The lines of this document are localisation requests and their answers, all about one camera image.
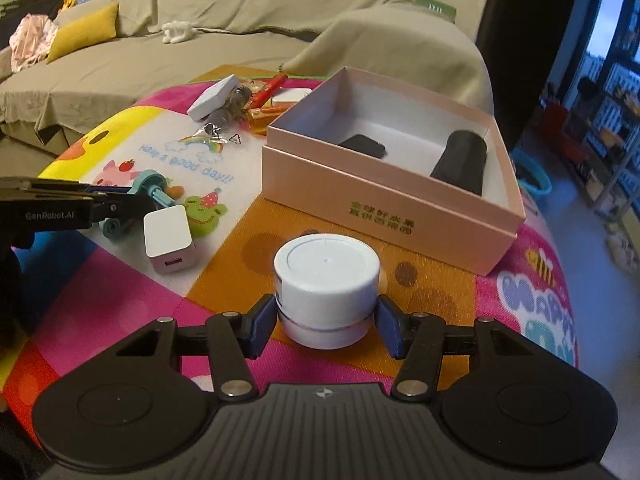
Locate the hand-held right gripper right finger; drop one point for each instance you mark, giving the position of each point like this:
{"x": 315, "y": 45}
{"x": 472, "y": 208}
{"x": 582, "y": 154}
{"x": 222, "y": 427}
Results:
{"x": 390, "y": 330}

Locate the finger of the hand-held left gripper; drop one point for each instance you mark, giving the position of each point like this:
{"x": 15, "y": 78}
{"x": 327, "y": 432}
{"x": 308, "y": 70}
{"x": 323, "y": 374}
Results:
{"x": 107, "y": 191}
{"x": 120, "y": 206}

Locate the pink cardboard box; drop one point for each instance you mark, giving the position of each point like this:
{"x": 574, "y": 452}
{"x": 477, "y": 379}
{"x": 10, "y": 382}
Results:
{"x": 380, "y": 220}

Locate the red bucket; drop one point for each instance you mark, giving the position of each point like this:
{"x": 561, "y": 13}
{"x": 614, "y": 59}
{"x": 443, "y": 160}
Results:
{"x": 555, "y": 115}

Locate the white round jar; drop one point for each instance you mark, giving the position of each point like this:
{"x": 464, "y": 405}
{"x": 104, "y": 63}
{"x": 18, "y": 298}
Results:
{"x": 325, "y": 290}

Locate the white rectangular adapter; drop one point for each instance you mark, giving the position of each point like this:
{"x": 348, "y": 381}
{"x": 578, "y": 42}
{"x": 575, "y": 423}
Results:
{"x": 212, "y": 95}

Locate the yellow cushion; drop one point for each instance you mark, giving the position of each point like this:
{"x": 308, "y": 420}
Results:
{"x": 85, "y": 30}

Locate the flat black device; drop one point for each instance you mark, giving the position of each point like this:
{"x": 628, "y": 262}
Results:
{"x": 364, "y": 146}

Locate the dark curtain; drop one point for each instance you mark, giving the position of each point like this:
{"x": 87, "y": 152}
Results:
{"x": 525, "y": 20}

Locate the beige covered sofa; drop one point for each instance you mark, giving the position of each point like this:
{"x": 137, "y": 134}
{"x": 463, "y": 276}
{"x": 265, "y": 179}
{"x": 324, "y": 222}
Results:
{"x": 200, "y": 25}

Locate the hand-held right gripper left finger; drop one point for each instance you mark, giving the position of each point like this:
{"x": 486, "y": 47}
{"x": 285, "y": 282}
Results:
{"x": 262, "y": 327}

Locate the teal plastic basin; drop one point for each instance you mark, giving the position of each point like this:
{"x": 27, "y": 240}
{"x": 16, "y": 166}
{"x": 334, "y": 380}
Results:
{"x": 532, "y": 172}

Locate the metal storage rack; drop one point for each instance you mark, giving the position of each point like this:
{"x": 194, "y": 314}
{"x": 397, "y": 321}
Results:
{"x": 610, "y": 135}

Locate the small white box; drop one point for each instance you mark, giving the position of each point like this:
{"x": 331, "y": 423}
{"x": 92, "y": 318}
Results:
{"x": 292, "y": 97}

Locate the teal plastic toy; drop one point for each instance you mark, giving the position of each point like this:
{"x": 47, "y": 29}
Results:
{"x": 150, "y": 182}

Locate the white plush toy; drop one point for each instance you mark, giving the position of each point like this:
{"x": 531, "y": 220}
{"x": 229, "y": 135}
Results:
{"x": 178, "y": 31}

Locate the pink cloth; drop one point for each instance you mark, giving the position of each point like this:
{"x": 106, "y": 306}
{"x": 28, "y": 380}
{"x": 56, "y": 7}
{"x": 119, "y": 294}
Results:
{"x": 32, "y": 35}

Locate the white cube charger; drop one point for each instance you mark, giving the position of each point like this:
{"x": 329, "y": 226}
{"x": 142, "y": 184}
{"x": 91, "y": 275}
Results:
{"x": 167, "y": 240}

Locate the green box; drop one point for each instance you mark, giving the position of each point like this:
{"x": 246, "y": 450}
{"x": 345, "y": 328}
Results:
{"x": 440, "y": 7}

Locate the black cylinder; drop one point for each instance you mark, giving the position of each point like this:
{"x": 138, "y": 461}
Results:
{"x": 460, "y": 160}

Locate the pair of slippers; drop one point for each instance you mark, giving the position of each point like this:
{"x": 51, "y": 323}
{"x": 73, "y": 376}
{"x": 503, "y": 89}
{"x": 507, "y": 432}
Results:
{"x": 622, "y": 250}

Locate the colourful printed mat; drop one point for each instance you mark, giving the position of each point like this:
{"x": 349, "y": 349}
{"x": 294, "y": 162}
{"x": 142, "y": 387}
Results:
{"x": 100, "y": 285}

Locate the bunch of keys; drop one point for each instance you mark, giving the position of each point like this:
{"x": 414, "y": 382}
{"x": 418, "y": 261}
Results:
{"x": 232, "y": 105}

